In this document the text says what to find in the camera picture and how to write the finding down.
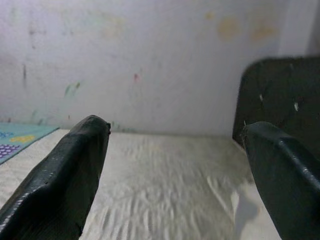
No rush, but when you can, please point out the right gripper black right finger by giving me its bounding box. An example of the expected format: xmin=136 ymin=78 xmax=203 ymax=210
xmin=240 ymin=121 xmax=320 ymax=240

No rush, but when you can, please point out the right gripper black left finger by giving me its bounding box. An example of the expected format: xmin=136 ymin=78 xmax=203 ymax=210
xmin=0 ymin=114 xmax=112 ymax=240

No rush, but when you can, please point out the teal mat with colourful shapes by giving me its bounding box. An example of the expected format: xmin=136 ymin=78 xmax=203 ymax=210
xmin=0 ymin=122 xmax=61 ymax=166

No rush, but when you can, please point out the dark tufted headboard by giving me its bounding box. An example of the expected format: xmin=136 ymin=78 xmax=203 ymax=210
xmin=232 ymin=56 xmax=320 ymax=181

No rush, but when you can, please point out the white quilted mattress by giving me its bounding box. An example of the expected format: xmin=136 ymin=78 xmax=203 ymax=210
xmin=0 ymin=128 xmax=284 ymax=240

